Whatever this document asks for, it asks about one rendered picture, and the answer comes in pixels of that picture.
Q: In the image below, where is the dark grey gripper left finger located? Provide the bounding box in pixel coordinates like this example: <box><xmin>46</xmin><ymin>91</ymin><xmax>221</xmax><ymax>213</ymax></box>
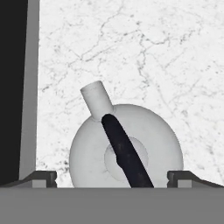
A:
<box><xmin>0</xmin><ymin>170</ymin><xmax>58</xmax><ymax>189</ymax></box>

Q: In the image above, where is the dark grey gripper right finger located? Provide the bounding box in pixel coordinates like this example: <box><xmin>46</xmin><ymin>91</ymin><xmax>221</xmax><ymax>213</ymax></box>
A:
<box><xmin>166</xmin><ymin>170</ymin><xmax>224</xmax><ymax>189</ymax></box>

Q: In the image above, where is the black and grey stove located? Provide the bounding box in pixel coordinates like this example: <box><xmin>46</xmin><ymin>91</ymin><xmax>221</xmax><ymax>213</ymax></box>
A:
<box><xmin>0</xmin><ymin>0</ymin><xmax>41</xmax><ymax>186</ymax></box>

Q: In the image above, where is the white kettle with black handle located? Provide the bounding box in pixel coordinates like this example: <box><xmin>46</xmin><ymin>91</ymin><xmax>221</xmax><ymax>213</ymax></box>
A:
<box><xmin>68</xmin><ymin>80</ymin><xmax>185</xmax><ymax>189</ymax></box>

